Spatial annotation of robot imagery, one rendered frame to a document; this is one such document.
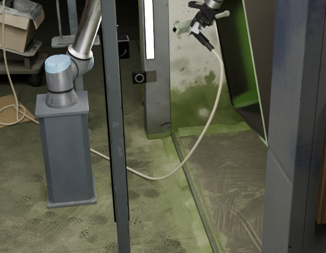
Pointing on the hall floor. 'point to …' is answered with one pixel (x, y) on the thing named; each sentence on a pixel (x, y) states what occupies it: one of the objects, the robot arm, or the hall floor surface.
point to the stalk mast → (74, 34)
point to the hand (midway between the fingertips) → (192, 30)
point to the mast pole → (115, 122)
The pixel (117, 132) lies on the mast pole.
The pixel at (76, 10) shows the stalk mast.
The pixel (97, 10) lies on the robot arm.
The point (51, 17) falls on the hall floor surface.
